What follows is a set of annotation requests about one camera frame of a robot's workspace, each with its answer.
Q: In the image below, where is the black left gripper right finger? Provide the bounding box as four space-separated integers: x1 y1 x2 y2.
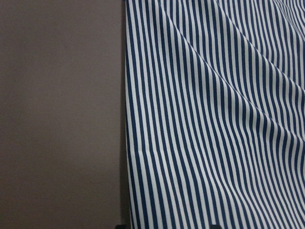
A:
210 224 222 229

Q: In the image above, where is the blue white striped polo shirt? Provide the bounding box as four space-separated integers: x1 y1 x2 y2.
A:
125 0 305 229

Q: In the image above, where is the brown paper table cover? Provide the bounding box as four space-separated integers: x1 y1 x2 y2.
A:
0 0 130 229

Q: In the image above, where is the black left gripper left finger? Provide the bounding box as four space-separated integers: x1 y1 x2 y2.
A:
115 224 126 229

